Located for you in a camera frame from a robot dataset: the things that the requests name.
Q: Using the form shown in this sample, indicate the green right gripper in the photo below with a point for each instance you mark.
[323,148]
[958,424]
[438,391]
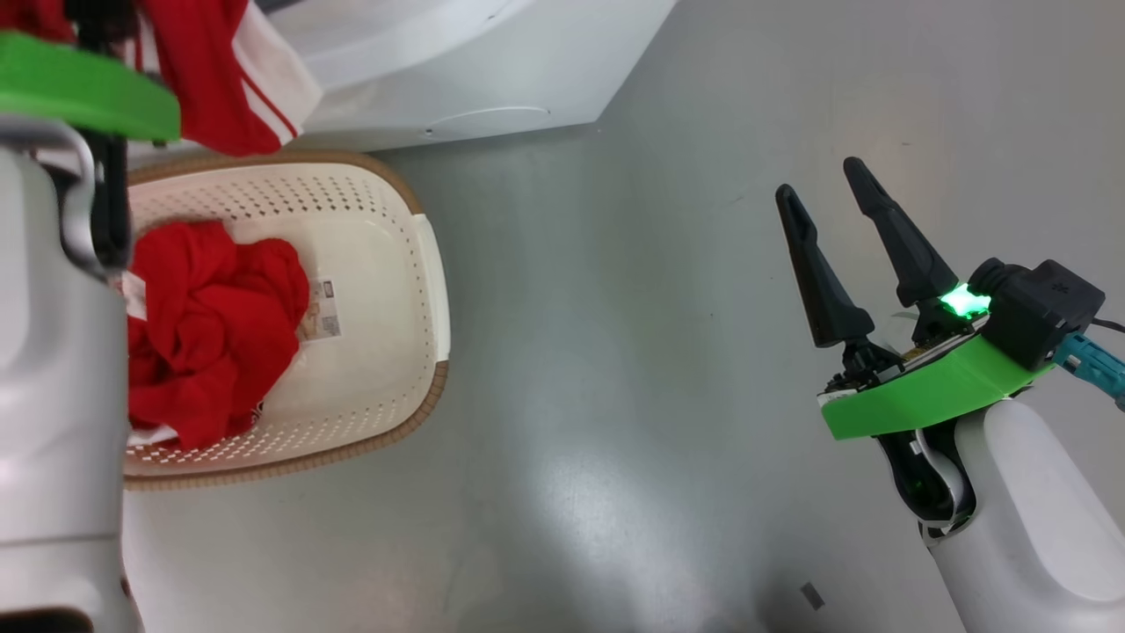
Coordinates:
[923,396]

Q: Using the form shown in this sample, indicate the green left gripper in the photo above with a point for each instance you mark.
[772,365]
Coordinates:
[88,97]

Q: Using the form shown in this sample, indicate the red garment with white stripes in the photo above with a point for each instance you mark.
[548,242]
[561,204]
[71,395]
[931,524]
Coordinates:
[220,88]

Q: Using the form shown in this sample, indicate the plain red garment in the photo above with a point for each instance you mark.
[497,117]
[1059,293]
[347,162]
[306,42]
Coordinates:
[211,334]

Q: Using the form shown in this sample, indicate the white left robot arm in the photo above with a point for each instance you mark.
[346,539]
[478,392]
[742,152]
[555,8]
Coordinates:
[53,396]

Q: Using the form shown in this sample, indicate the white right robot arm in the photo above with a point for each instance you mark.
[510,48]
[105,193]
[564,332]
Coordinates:
[1037,527]

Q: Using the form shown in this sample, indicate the white front-load washing machine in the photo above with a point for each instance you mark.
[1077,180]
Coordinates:
[527,70]

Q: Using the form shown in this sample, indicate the basket product label sticker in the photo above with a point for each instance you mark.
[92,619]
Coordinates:
[318,312]

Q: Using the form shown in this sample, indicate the cream perforated laundry basket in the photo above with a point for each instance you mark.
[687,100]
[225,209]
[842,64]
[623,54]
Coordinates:
[378,264]

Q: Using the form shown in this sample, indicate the round white filter cover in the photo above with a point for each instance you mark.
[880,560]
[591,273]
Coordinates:
[488,121]

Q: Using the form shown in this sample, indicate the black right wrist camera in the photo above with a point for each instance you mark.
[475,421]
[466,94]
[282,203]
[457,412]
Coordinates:
[1041,308]

